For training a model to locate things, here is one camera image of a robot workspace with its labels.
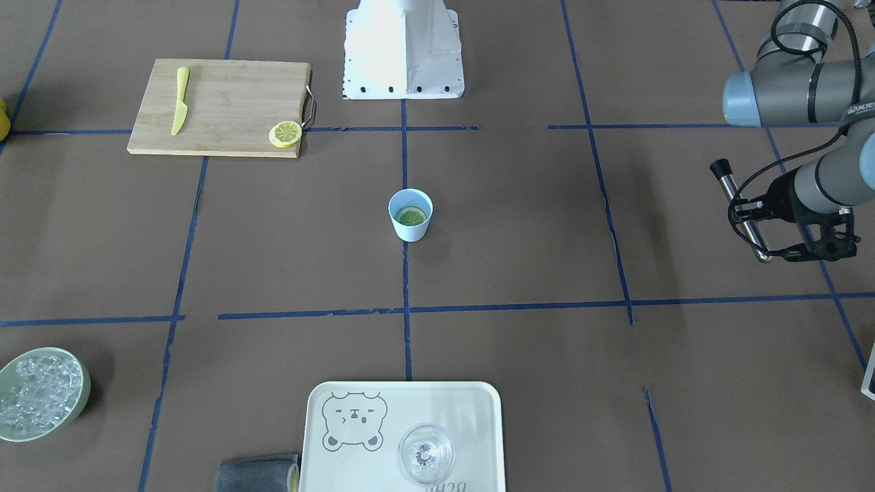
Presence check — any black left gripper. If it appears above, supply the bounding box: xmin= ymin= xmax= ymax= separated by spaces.
xmin=745 ymin=171 xmax=861 ymax=262

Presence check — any steel muddler stick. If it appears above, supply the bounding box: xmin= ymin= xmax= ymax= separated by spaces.
xmin=709 ymin=159 xmax=773 ymax=264

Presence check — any yellow lemon half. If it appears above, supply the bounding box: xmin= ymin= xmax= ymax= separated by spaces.
xmin=268 ymin=120 xmax=304 ymax=148

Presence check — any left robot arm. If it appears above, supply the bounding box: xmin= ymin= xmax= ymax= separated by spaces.
xmin=710 ymin=1 xmax=874 ymax=262

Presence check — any lime slice in cup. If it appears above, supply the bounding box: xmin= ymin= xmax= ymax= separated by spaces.
xmin=394 ymin=206 xmax=429 ymax=227

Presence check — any light blue cup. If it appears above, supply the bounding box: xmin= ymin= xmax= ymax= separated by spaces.
xmin=388 ymin=188 xmax=434 ymax=243

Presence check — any whole yellow lemon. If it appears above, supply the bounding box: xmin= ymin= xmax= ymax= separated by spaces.
xmin=0 ymin=98 xmax=12 ymax=142

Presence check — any clear wine glass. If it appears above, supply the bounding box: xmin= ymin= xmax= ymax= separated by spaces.
xmin=397 ymin=423 xmax=456 ymax=486

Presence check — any cream bear tray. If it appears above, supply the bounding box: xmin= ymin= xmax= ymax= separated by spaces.
xmin=298 ymin=382 xmax=507 ymax=491

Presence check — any grey folded cloth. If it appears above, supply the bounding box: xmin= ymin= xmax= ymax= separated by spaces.
xmin=213 ymin=454 xmax=300 ymax=491

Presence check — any wooden cutting board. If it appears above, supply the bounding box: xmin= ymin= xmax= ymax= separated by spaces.
xmin=127 ymin=59 xmax=312 ymax=159

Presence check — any yellow plastic knife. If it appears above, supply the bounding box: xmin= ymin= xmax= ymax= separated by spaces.
xmin=171 ymin=66 xmax=190 ymax=136

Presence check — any green bowl of ice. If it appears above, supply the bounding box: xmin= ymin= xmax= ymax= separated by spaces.
xmin=1 ymin=348 xmax=92 ymax=443

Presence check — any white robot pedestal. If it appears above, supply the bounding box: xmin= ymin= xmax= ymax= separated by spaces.
xmin=342 ymin=1 xmax=466 ymax=100

